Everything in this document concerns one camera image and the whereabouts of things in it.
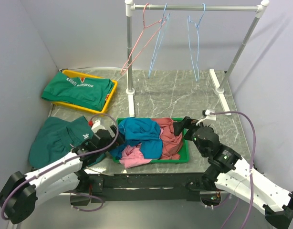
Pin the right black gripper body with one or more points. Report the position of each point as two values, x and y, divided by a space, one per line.
203 152

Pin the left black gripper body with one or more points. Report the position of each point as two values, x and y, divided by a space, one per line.
120 141

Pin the blue t shirt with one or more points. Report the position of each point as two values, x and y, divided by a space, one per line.
140 131

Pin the blue wire hanger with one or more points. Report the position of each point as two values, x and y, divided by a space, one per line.
159 40
194 46

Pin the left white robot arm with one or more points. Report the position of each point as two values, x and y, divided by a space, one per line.
22 193

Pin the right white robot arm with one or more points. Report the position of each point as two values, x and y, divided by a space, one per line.
230 172

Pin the salmon red t shirt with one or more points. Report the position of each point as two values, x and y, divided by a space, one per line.
171 143

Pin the pink t shirt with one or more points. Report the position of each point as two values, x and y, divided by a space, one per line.
133 157

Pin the green printed t shirt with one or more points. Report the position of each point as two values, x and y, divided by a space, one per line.
91 93

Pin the green plastic tray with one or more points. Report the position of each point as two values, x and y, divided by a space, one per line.
184 154

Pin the metal clothes rack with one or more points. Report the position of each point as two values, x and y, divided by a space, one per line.
175 41

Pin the dark green cloth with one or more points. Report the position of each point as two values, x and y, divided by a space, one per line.
56 138

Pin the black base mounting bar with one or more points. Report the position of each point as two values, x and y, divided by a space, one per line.
140 187

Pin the yellow plastic tray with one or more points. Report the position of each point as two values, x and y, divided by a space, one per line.
73 74

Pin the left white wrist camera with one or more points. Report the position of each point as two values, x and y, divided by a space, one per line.
96 125

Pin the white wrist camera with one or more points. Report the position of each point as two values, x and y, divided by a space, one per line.
208 118
96 125

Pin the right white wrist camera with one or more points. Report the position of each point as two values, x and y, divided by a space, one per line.
208 118

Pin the pink wire hanger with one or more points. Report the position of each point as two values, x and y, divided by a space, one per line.
133 54

